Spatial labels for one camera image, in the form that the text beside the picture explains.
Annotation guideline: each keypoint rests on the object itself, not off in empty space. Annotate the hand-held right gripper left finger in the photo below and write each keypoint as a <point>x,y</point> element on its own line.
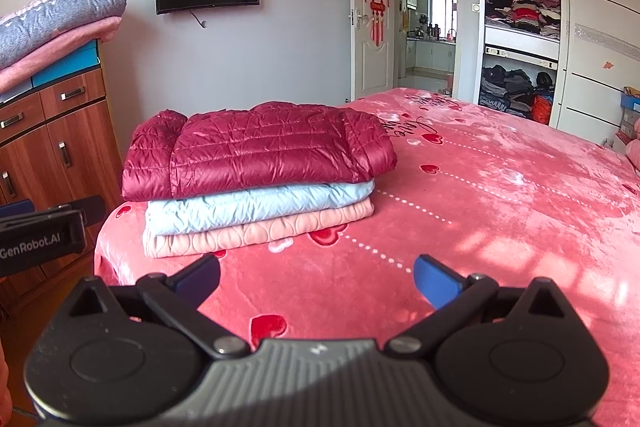
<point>197,279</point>

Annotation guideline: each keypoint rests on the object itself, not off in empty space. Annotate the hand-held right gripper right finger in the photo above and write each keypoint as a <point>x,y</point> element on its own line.
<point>437,279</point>

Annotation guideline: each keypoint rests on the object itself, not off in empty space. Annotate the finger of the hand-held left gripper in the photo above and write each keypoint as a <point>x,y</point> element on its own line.
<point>94,210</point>

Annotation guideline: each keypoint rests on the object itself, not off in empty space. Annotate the dark red down jacket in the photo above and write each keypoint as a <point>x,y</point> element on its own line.
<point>260,147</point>

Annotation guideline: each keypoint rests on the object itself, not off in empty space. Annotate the dark clothes pile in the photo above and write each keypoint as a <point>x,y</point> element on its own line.
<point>505,89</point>

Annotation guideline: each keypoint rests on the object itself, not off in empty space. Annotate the orange clothes pile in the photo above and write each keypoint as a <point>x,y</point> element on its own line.
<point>544,104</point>

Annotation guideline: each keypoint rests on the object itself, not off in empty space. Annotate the colourful folded clothes pile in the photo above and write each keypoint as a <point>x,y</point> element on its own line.
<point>525,9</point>

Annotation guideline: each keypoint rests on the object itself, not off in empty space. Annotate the pink heart printed bed blanket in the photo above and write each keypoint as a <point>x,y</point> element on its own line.
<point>500,232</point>

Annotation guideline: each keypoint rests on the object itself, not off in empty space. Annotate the pale pink folded quilted jacket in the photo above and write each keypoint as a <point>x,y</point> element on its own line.
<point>260,232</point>

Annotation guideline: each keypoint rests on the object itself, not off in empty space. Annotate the wooden drawer cabinet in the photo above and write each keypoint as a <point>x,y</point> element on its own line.
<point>75,132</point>

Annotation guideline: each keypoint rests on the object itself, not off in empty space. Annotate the light blue folded quilted jacket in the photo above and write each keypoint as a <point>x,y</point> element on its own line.
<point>250,207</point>

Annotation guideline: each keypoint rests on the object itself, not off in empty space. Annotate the blue storage box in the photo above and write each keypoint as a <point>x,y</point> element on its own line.
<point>65,64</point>

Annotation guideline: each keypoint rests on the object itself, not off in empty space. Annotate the pink folded plain blanket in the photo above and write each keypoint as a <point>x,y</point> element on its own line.
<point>60,47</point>

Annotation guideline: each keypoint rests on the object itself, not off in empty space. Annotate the grey folded printed blanket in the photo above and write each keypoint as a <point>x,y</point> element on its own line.
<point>50,19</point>

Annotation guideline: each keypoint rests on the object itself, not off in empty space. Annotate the white room door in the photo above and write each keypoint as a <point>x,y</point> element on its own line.
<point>370,67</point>

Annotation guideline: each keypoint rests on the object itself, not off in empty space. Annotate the white kitchen cabinets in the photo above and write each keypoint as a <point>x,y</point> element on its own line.
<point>430,54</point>

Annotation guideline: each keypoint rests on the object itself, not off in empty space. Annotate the pink folded printed blanket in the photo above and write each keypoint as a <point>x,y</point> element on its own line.
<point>635,157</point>

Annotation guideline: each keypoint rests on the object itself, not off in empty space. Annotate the row of kitchen bottles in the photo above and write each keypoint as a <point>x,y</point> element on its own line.
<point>432,33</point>

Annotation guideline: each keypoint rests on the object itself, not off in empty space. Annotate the pale shoe boxes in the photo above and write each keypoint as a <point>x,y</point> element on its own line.
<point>630,124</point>

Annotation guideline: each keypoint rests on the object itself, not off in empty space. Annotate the blue shoe box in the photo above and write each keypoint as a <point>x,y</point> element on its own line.
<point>631,103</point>

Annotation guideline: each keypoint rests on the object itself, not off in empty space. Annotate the kitchen window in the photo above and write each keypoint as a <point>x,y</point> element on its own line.
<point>442,4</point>

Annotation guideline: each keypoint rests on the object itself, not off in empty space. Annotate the white wardrobe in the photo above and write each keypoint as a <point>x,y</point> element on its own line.
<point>590,7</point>

